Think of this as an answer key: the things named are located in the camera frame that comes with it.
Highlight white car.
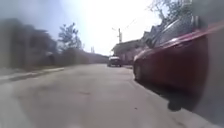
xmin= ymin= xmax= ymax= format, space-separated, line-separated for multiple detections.
xmin=106 ymin=55 xmax=123 ymax=68

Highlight building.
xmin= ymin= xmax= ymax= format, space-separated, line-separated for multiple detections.
xmin=111 ymin=31 xmax=152 ymax=66

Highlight pole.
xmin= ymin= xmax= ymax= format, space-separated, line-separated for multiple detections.
xmin=117 ymin=27 xmax=123 ymax=44

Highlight grey asphalt road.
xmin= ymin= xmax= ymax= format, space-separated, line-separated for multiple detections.
xmin=0 ymin=63 xmax=224 ymax=128

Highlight red car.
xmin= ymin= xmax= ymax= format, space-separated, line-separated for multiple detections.
xmin=132 ymin=14 xmax=224 ymax=113

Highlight bare tree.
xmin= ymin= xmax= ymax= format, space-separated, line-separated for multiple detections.
xmin=148 ymin=0 xmax=194 ymax=24

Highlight grey kerb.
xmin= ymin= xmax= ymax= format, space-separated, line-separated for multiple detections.
xmin=0 ymin=67 xmax=66 ymax=84

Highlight long wall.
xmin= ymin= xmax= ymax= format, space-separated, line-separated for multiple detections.
xmin=0 ymin=18 xmax=110 ymax=70

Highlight overhead wires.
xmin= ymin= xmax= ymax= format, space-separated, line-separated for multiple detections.
xmin=111 ymin=18 xmax=137 ymax=34

